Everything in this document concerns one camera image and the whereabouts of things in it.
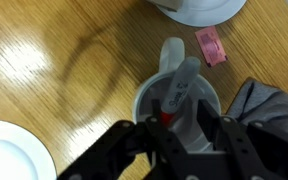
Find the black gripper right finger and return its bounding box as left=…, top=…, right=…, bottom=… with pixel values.
left=197, top=99, right=288, bottom=180

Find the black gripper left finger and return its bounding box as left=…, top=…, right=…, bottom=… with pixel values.
left=57, top=99, right=198, bottom=180

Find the grey marker pen red cap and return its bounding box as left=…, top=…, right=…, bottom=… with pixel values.
left=159, top=56, right=202, bottom=128

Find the white ceramic mug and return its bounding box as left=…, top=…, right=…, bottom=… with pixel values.
left=131, top=37, right=222, bottom=153

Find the grey fabric garment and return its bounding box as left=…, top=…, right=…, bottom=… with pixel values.
left=226, top=77, right=288, bottom=141

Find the pink sugar packet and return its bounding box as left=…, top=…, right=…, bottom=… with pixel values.
left=194, top=25, right=229, bottom=68

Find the large white plate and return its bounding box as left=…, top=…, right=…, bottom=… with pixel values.
left=0, top=119, right=58, bottom=180

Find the small white plate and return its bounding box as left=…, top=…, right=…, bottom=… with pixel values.
left=146, top=0, right=248, bottom=28

